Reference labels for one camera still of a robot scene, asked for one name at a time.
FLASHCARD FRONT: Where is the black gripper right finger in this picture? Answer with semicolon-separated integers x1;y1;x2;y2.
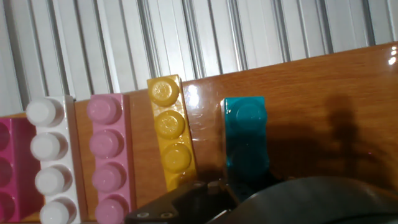
267;170;285;188

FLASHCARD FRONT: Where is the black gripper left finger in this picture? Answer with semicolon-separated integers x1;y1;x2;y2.
124;179;241;224

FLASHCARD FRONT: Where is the teal four-stud block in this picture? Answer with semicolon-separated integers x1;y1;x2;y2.
221;95;271;200

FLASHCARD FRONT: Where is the yellow four-stud block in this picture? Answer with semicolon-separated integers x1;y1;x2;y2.
146;73;198;193

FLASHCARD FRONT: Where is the light pink four-stud block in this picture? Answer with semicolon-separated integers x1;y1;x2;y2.
86;93;137;224

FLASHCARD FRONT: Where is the glossy wooden board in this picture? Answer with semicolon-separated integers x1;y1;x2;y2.
0;42;398;224

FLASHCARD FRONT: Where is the white four-stud block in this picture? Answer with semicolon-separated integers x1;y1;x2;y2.
25;95;88;224

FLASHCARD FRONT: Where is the magenta three-stud block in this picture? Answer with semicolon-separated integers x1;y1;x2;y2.
0;117;44;223

